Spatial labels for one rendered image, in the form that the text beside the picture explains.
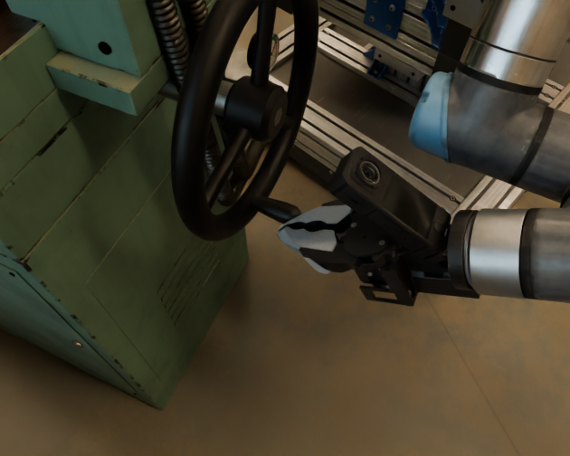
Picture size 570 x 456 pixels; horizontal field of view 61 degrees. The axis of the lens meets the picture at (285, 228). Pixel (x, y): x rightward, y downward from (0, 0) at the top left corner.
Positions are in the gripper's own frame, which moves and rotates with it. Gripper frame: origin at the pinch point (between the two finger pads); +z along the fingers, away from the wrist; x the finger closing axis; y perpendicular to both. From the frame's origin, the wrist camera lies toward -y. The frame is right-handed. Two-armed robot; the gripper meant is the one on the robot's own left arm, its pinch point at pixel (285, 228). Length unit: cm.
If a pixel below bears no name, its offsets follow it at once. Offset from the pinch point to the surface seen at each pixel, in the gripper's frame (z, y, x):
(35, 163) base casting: 16.7, -18.6, -8.0
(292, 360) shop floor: 37, 61, 8
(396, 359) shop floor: 17, 73, 19
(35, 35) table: 11.6, -27.5, -1.5
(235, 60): 25.7, -4.2, 33.3
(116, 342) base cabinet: 35.8, 14.8, -13.0
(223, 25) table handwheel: -6.5, -22.5, 0.9
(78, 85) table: 10.6, -22.4, -2.0
